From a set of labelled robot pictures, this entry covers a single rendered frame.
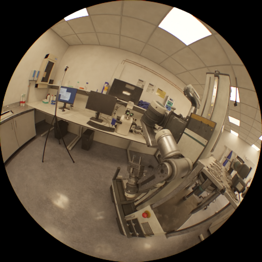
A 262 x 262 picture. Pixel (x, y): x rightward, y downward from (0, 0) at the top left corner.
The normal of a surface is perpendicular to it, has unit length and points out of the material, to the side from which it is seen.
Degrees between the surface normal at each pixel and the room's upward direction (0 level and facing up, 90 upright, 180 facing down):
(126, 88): 86
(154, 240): 0
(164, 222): 0
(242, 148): 90
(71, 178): 0
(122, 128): 91
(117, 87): 86
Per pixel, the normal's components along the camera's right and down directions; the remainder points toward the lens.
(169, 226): 0.36, -0.88
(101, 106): 0.16, 0.31
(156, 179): -0.93, -0.18
